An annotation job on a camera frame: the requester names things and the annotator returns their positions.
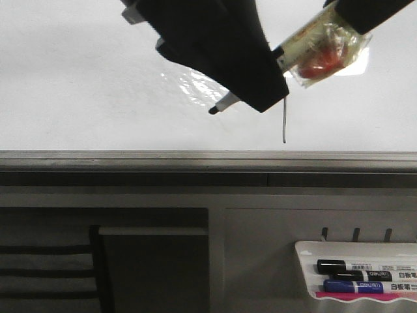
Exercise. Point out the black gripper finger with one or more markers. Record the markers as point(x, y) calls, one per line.
point(365, 15)
point(223, 40)

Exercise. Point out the taped black whiteboard marker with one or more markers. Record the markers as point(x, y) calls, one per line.
point(303, 42)

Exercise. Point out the black cap whiteboard marker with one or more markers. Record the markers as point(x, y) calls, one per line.
point(326, 266)

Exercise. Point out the black labelled whiteboard marker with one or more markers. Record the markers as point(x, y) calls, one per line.
point(376, 276)

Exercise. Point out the blue whiteboard marker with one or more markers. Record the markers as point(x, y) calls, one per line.
point(340, 286)

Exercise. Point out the red object in tape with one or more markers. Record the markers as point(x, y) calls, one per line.
point(328, 60)

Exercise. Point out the white plastic marker tray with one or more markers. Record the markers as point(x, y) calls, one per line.
point(308, 252)

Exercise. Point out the dark chair back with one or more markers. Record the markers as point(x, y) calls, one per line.
point(54, 269)

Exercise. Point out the pink wavy eraser strip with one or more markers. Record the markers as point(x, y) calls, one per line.
point(376, 296)

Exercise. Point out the white whiteboard with metal frame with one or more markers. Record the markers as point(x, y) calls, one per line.
point(82, 88)

